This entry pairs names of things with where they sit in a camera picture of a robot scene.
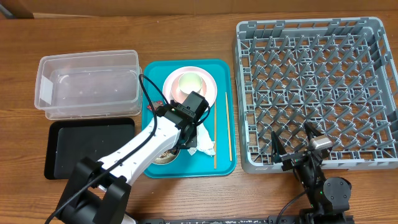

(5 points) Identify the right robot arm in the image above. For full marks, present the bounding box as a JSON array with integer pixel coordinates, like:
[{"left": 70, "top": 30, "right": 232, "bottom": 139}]
[{"left": 271, "top": 122, "right": 354, "bottom": 223}]

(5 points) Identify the black plastic tray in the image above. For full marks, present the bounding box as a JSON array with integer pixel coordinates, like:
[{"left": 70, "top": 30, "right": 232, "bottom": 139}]
[{"left": 44, "top": 118, "right": 135, "bottom": 180}]

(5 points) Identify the left wooden chopstick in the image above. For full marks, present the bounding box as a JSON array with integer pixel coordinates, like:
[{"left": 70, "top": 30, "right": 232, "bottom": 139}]
[{"left": 213, "top": 101, "right": 217, "bottom": 169}]

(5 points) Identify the grey dishwasher rack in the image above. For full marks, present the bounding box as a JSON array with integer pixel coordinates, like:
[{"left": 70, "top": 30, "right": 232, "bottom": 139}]
[{"left": 234, "top": 17, "right": 397, "bottom": 174}]

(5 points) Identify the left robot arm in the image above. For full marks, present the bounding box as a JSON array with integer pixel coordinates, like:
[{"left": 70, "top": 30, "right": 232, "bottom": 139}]
[{"left": 50, "top": 91, "right": 210, "bottom": 223}]

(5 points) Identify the teal serving tray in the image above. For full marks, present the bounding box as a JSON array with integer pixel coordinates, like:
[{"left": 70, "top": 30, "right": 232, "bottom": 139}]
[{"left": 144, "top": 59, "right": 237, "bottom": 179}]

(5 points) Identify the white napkin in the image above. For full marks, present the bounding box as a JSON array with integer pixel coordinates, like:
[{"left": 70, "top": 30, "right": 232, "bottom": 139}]
[{"left": 188, "top": 124, "right": 216, "bottom": 156}]

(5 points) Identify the wooden chopstick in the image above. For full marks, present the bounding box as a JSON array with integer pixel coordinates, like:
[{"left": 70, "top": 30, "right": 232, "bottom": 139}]
[
  {"left": 213, "top": 101, "right": 217, "bottom": 169},
  {"left": 224, "top": 92, "right": 233, "bottom": 162}
]

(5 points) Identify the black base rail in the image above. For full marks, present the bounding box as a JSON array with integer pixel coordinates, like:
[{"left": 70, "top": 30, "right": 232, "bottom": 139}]
[{"left": 137, "top": 215, "right": 308, "bottom": 224}]

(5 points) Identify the red foil snack wrapper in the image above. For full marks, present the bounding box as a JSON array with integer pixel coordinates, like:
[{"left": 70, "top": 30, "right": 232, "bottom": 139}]
[{"left": 147, "top": 101, "right": 164, "bottom": 111}]

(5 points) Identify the white paper cup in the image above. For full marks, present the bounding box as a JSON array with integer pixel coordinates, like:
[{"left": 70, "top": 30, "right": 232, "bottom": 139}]
[{"left": 178, "top": 72, "right": 203, "bottom": 95}]

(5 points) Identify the clear plastic storage bin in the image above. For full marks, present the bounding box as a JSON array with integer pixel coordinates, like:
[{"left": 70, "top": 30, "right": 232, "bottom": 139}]
[{"left": 34, "top": 50, "right": 142, "bottom": 120}]

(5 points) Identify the grey metal bowl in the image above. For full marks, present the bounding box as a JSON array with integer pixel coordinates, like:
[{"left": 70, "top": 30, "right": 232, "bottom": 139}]
[{"left": 153, "top": 148, "right": 180, "bottom": 165}]

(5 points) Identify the small pink saucer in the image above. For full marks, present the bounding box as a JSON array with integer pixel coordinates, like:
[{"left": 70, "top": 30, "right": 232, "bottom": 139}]
[{"left": 171, "top": 75, "right": 206, "bottom": 103}]

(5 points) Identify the spilled rice and food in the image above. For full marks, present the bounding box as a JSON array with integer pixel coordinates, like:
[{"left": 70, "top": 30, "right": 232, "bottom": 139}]
[{"left": 157, "top": 149, "right": 179, "bottom": 163}]

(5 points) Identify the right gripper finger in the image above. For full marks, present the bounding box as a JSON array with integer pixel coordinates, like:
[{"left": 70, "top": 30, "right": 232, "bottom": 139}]
[
  {"left": 303, "top": 122, "right": 323, "bottom": 143},
  {"left": 271, "top": 131, "right": 286, "bottom": 164}
]

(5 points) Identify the right wooden chopstick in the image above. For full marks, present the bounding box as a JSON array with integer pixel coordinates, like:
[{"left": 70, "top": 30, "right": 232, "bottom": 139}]
[{"left": 224, "top": 92, "right": 233, "bottom": 162}]

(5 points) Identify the large pink plate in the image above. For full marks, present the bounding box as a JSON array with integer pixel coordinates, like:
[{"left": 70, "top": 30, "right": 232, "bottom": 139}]
[{"left": 162, "top": 66, "right": 218, "bottom": 106}]

